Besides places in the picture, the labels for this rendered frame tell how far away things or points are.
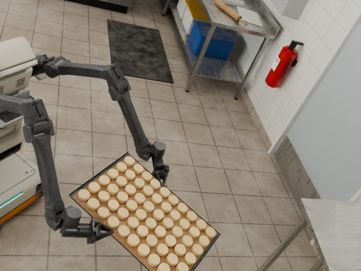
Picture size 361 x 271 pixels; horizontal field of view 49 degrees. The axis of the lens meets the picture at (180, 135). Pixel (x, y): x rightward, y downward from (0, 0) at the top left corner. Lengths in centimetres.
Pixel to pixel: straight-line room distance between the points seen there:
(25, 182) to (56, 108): 115
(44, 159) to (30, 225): 131
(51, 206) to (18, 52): 73
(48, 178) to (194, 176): 204
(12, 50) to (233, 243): 211
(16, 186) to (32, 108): 118
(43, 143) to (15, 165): 123
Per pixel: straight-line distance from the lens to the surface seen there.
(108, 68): 185
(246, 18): 437
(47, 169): 160
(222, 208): 334
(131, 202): 178
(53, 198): 163
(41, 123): 157
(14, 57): 195
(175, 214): 184
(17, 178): 272
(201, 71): 442
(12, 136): 233
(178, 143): 369
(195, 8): 521
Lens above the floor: 235
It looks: 38 degrees down
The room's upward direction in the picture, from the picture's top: 24 degrees clockwise
